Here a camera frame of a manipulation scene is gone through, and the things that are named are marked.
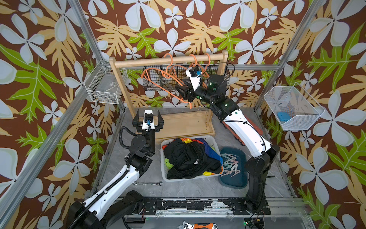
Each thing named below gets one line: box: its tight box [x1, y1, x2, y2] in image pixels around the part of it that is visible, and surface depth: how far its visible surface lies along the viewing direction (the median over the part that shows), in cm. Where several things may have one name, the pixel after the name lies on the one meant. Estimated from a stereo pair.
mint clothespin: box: [223, 159, 233, 169], surface depth 90 cm
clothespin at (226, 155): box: [221, 153, 234, 159], surface depth 93 cm
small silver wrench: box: [132, 181, 163, 187], surface depth 84 cm
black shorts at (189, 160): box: [163, 138, 222, 179], surface depth 80 cm
